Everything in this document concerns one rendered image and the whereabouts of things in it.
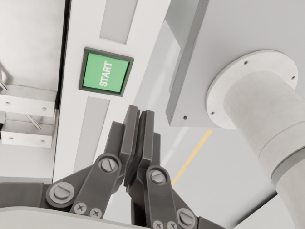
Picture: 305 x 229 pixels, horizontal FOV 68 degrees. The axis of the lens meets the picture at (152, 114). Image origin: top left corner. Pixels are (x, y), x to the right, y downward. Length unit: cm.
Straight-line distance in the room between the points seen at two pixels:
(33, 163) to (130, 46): 47
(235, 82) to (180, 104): 11
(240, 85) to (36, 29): 34
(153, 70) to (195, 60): 103
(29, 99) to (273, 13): 41
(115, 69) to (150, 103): 133
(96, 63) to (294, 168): 28
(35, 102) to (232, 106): 34
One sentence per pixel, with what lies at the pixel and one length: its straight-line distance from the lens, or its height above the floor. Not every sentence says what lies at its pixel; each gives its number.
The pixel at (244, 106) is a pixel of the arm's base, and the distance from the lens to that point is 42.
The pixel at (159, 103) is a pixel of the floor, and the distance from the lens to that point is 161.
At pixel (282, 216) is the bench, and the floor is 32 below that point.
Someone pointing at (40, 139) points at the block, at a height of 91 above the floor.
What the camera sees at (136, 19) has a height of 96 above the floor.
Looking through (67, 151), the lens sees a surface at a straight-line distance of 39.
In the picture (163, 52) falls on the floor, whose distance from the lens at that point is 139.
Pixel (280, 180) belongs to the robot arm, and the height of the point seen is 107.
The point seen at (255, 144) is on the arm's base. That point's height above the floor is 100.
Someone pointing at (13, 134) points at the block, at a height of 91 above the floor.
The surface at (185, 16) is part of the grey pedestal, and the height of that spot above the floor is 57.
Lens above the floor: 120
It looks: 46 degrees down
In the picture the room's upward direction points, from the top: 167 degrees clockwise
